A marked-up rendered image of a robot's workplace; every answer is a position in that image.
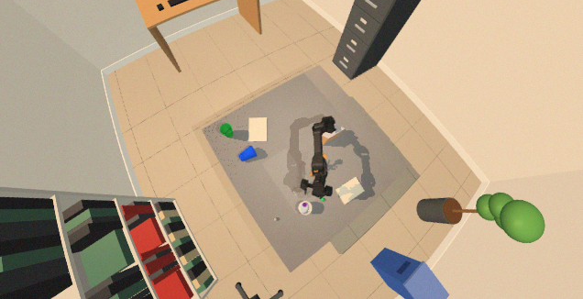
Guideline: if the white cup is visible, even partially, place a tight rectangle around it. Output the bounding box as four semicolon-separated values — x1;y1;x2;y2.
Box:
298;201;312;215

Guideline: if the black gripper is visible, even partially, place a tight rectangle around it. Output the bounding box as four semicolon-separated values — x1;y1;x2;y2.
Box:
301;179;333;196

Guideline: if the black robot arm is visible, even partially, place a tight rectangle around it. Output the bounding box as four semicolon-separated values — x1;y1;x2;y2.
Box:
312;116;336;197

